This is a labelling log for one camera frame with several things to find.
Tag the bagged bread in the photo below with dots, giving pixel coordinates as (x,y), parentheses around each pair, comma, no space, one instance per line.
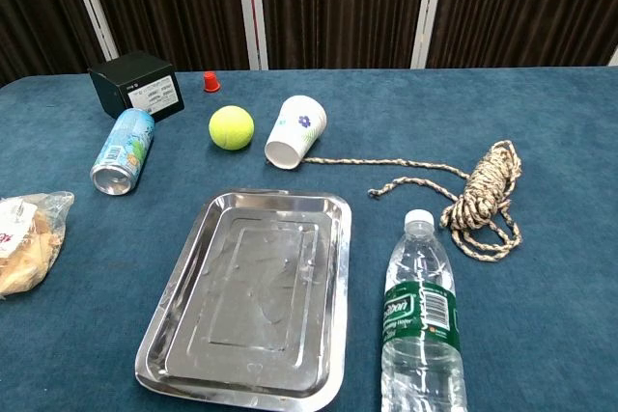
(26,248)

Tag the small red cap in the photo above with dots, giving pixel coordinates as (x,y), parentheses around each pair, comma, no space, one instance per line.
(210,82)

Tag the blue tablecloth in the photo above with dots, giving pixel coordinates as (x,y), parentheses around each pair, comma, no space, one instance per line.
(507,335)

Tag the stainless steel tray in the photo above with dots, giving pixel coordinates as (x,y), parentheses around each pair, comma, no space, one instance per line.
(251,296)

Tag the blue drink can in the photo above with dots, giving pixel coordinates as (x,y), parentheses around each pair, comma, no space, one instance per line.
(124,151)

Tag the clear green-label water bottle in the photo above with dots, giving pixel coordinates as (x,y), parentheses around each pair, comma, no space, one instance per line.
(422,315)

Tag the yellow tennis ball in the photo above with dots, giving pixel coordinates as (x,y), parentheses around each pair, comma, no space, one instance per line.
(231,127)

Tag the white flowered paper cup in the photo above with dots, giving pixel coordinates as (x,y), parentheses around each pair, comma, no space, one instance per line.
(297,129)

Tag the black cardboard box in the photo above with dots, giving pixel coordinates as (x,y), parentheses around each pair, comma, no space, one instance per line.
(135,81)

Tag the white partition frame post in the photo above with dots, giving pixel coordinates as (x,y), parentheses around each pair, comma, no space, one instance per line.
(429,7)
(252,7)
(92,2)

